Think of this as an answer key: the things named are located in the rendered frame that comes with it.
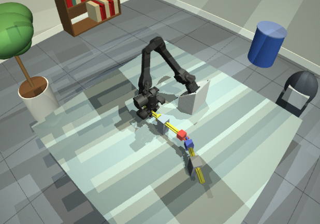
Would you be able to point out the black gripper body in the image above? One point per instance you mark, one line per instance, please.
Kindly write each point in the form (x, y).
(149, 107)

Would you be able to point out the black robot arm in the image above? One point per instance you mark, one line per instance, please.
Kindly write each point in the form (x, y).
(146, 93)

